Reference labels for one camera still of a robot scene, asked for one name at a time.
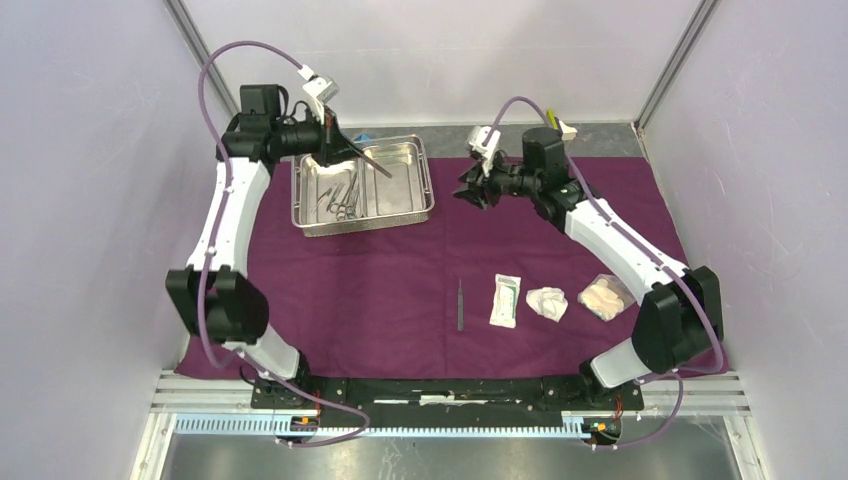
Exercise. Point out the beige gauze roll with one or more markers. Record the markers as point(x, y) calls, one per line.
point(606, 297)

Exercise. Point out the metal instrument tray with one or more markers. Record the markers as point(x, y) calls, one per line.
point(405, 199)

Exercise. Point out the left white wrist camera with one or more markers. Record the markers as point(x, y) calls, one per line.
point(319, 91)

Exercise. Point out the yellow green white object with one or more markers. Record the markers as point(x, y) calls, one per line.
point(566, 132)

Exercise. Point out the steel scalpel handle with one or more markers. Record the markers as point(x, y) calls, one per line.
point(460, 306)
point(369, 158)

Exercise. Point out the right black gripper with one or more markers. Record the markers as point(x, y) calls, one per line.
point(475, 192)

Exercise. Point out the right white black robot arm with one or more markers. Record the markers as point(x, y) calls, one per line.
point(679, 325)

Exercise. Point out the white gauze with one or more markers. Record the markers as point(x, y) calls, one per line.
point(548, 302)

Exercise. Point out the aluminium frame rail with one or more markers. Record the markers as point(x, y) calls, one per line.
point(222, 407)

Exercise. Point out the purple cloth wrap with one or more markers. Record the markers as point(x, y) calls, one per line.
point(383, 303)

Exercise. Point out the steel forceps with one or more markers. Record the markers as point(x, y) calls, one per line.
point(333, 199)

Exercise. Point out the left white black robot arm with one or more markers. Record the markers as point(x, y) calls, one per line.
point(212, 294)

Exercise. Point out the white sterile packet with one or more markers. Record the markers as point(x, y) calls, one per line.
point(505, 301)

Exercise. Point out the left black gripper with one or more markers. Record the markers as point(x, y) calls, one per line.
point(334, 147)

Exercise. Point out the steel surgical scissors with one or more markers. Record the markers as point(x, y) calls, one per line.
point(345, 207)

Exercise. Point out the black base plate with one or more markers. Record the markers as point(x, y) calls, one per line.
point(445, 403)

